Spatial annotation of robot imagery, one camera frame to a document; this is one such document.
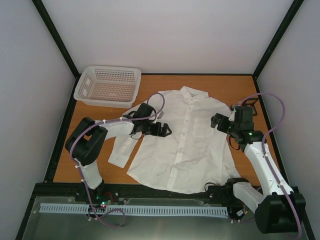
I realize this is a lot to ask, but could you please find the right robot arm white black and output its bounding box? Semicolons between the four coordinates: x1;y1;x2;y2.
211;106;306;237

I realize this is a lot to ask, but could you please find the white button-up shirt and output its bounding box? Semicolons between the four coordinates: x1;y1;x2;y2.
108;86;239;194

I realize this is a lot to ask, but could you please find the black open brooch box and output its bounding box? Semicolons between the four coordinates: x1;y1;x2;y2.
241;97;259;116

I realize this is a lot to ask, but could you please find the white perforated plastic basket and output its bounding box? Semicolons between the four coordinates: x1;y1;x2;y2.
73;65;142;109

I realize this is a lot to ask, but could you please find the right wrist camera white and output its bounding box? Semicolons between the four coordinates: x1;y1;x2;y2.
228;109;236;122

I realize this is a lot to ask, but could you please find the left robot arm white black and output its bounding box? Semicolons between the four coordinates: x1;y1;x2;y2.
65;103;172;202

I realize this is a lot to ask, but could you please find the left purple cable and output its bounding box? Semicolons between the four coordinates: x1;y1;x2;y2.
69;92;166;208

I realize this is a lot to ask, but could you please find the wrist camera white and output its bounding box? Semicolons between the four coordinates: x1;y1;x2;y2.
153;111;164;124
228;109;236;122

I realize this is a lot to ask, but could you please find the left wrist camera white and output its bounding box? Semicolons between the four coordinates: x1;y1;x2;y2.
153;111;164;124

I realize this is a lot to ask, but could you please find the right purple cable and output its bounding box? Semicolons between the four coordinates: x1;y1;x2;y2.
229;92;303;238

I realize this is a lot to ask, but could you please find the light blue slotted cable duct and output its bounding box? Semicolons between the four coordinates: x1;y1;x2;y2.
39;203;228;218

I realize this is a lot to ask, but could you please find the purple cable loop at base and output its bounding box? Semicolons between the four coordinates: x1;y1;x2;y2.
84;194;127;230

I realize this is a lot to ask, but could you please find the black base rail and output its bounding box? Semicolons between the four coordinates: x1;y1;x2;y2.
74;182;241;203

